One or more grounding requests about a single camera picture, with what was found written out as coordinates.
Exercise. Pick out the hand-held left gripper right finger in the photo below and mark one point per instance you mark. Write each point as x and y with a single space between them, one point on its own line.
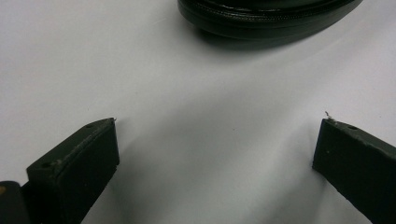
358 161

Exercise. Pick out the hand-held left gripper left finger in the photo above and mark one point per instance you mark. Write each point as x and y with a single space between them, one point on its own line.
73 168

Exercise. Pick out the black round dish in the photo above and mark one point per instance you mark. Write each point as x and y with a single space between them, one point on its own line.
267 18

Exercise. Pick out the white mat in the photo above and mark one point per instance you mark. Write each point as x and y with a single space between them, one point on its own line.
199 102

